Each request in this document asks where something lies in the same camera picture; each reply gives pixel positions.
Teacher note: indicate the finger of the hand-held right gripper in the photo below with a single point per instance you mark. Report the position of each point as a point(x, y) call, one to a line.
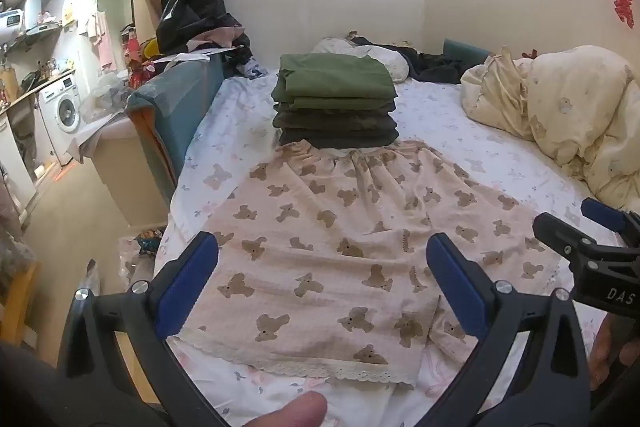
point(602, 213)
point(565, 237)

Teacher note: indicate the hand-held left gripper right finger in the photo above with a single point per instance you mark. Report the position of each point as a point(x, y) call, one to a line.
point(457, 287)

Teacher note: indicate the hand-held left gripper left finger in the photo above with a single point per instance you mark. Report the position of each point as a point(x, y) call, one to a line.
point(187, 287)

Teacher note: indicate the pink bear-print pants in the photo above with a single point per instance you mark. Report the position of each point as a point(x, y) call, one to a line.
point(325, 257)

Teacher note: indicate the dark grey folded pants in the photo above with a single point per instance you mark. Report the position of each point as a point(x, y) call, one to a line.
point(340, 138)

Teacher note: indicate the green folded pants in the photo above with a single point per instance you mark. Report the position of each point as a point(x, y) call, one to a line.
point(335, 77)
point(330, 104)

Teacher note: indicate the person's right hand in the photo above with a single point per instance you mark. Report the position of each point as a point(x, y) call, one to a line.
point(602, 352)

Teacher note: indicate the person's left hand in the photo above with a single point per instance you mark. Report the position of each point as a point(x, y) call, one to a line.
point(290, 412)

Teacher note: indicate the cream bear-print duvet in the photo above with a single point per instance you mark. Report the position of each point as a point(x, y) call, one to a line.
point(575, 107)

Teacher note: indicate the bed with floral sheet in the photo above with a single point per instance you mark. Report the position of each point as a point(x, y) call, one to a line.
point(500, 147)

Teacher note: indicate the beige cabinet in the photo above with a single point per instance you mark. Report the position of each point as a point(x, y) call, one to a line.
point(125, 177)

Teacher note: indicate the yellow wooden stool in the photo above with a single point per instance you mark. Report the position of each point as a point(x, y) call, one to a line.
point(17, 302)

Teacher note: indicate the teal padded bed board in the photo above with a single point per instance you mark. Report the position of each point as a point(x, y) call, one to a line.
point(170, 107)

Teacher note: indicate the teal headboard cushion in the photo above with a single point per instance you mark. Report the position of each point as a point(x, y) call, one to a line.
point(465, 52)

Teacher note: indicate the black clothing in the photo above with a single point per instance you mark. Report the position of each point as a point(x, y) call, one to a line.
point(435, 67)

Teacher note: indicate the white washing machine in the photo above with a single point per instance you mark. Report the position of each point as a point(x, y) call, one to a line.
point(62, 107)

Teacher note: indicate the red bags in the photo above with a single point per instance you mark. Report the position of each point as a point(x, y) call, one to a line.
point(137, 62)

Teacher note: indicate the white papers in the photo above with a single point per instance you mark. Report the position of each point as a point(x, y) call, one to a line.
point(195, 55)

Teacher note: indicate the dark clothes pile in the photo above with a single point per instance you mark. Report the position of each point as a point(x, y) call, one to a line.
point(245, 57)

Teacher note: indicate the cream pillow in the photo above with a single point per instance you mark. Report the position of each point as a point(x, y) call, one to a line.
point(387, 57)

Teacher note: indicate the pink cloth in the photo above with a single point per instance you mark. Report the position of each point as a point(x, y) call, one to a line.
point(220, 37)

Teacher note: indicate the wooden kitchen counter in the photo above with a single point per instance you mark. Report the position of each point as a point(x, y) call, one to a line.
point(30, 89)

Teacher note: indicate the pink hanging towel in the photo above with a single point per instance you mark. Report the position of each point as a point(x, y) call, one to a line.
point(104, 39)

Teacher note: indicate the yellow hanging bag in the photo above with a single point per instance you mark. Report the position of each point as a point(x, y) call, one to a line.
point(68, 12)

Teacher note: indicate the white water heater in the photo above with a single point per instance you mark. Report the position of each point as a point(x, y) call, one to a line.
point(10, 24)

